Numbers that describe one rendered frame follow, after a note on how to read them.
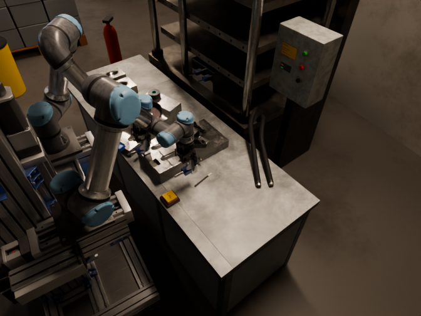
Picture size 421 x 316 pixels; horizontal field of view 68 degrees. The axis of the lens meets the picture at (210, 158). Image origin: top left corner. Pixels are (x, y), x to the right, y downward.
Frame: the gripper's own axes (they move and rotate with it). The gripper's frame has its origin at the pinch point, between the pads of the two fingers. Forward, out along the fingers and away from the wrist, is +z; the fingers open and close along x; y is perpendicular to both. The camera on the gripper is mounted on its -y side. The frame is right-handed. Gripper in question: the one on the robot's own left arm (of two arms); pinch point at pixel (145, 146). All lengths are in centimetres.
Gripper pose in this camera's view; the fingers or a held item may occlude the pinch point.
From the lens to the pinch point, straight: 181.7
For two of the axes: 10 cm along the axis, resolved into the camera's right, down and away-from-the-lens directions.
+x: 6.0, 6.7, -4.4
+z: -2.1, 6.6, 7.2
